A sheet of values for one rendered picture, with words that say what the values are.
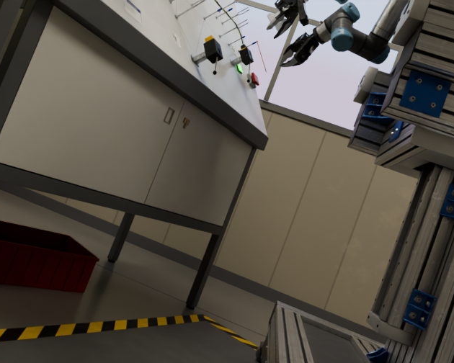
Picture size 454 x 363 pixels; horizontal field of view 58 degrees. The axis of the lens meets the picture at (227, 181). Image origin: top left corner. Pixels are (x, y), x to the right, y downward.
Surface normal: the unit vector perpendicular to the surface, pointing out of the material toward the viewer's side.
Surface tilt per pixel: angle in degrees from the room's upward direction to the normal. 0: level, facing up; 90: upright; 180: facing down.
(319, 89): 90
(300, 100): 90
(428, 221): 90
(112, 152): 90
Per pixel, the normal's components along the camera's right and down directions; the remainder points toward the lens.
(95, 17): 0.80, 0.28
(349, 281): -0.11, -0.10
